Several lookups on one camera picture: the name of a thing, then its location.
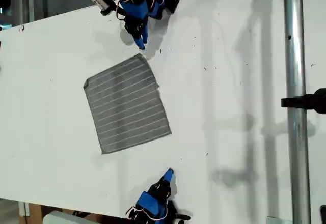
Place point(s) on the grey striped towel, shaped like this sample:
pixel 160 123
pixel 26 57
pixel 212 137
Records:
pixel 127 104

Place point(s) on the black object at edge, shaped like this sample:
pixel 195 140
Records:
pixel 323 215

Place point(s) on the black clamp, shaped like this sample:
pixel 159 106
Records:
pixel 310 101

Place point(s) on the steel post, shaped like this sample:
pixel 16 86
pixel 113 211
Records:
pixel 296 107

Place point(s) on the white box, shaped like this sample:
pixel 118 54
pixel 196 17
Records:
pixel 61 218

